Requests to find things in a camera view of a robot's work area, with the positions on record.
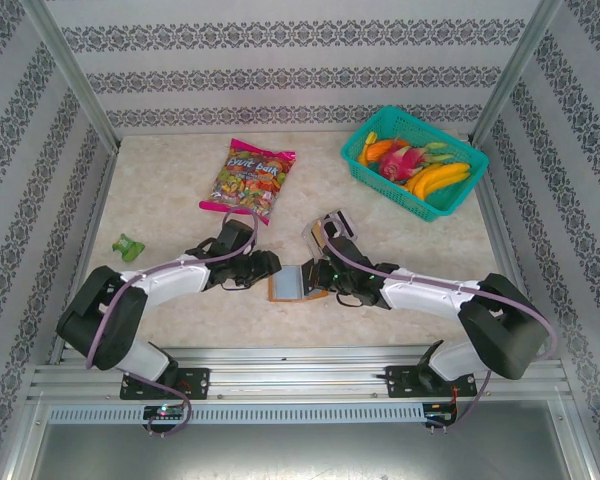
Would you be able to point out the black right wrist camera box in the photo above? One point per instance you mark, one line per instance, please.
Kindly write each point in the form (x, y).
(347, 252)

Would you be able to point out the clear acrylic card box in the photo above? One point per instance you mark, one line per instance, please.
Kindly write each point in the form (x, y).
(330, 232)

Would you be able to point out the aluminium mounting rail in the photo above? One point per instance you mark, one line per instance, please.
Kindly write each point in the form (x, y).
(290, 372)

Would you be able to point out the green candy wrapper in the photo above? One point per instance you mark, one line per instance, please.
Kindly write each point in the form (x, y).
(128, 247)

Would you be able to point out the pink assorted fruit candy bag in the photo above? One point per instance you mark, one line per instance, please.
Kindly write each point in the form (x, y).
(250, 180)

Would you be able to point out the aluminium frame post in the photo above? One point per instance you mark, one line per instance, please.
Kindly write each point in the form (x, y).
(517, 65)
(65, 65)

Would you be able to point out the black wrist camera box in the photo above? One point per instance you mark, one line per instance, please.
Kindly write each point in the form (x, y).
(237, 235)
(347, 252)

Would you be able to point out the gold credit card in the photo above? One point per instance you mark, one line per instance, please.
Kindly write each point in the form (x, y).
(317, 235)

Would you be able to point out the small controller board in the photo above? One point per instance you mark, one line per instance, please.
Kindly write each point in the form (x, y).
(440, 414)
(165, 412)

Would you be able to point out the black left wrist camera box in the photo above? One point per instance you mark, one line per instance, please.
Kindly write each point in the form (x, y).
(237, 235)

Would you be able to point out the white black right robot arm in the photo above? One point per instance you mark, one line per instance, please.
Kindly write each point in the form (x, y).
(500, 325)

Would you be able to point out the orange mango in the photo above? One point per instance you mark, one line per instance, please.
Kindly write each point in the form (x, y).
(382, 148)

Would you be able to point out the yellow banana bunch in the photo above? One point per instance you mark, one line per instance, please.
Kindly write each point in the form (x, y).
(437, 177)

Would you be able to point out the teal plastic basket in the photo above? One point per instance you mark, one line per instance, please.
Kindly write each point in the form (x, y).
(365, 165)

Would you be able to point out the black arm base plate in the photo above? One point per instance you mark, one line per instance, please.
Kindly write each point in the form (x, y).
(400, 382)
(195, 382)

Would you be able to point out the pink dragon fruit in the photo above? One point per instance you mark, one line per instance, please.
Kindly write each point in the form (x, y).
(397, 162)

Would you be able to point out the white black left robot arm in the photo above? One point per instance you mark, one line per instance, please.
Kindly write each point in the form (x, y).
(105, 310)

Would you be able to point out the small yellow fruit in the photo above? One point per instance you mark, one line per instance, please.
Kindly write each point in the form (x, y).
(367, 145)

